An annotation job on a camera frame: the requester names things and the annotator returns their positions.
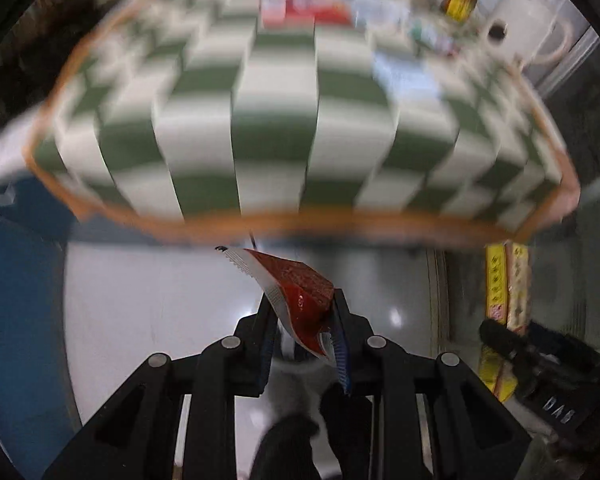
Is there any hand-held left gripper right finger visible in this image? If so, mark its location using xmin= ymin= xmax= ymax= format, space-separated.
xmin=324 ymin=287 xmax=533 ymax=480

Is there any red sauce packet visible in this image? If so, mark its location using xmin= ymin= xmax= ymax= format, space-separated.
xmin=215 ymin=246 xmax=337 ymax=363

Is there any blue white packet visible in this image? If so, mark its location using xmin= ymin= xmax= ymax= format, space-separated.
xmin=374 ymin=50 xmax=442 ymax=98

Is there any red box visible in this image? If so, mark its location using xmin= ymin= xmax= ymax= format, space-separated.
xmin=260 ymin=0 xmax=352 ymax=29

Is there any white jug with handle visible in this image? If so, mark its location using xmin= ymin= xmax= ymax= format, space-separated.
xmin=480 ymin=0 xmax=577 ymax=70

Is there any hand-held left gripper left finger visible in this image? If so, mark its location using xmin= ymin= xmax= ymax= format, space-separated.
xmin=42 ymin=292 xmax=282 ymax=480

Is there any small colourful packet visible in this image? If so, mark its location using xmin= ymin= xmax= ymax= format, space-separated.
xmin=409 ymin=16 xmax=462 ymax=55

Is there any yellow printed packet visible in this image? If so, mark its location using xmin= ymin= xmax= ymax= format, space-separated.
xmin=477 ymin=241 xmax=532 ymax=404

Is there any blue bin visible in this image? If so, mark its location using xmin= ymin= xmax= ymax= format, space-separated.
xmin=0 ymin=110 xmax=81 ymax=480

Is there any green white checkered tablecloth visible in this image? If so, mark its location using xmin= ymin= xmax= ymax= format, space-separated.
xmin=24 ymin=0 xmax=581 ymax=248

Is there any clear plastic bag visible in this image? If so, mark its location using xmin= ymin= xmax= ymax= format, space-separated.
xmin=351 ymin=0 xmax=412 ymax=32

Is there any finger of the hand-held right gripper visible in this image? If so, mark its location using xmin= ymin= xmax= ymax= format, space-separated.
xmin=479 ymin=319 xmax=538 ymax=378

